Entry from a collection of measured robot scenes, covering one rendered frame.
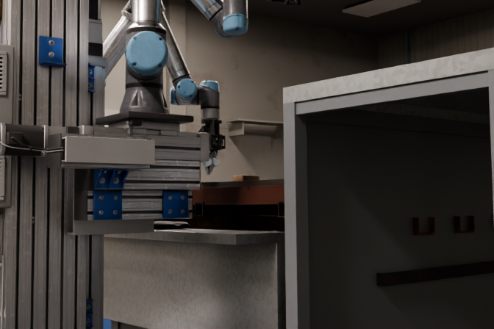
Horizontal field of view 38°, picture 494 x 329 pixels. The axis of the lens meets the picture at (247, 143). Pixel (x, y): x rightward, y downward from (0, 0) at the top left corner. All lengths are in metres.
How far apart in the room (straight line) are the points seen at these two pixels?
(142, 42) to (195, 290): 0.93
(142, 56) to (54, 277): 0.71
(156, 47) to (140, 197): 0.47
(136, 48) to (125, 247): 1.11
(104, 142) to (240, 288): 0.70
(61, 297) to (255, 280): 0.59
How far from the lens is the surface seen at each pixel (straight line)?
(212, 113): 2.81
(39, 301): 2.25
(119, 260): 3.00
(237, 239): 2.12
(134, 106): 2.19
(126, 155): 2.01
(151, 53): 2.08
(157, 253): 2.76
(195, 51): 12.12
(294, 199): 1.73
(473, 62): 1.43
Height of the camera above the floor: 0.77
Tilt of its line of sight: 5 degrees up
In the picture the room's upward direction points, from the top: 1 degrees counter-clockwise
